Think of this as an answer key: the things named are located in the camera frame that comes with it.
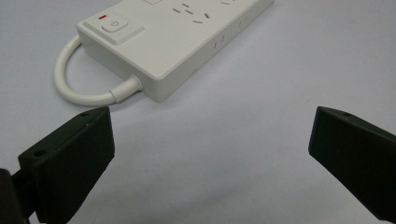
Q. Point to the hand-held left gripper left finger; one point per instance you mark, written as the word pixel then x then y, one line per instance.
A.
pixel 67 161

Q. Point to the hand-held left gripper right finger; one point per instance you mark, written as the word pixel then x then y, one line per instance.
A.
pixel 358 155

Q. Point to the white power strip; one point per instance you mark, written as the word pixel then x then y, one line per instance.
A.
pixel 174 43

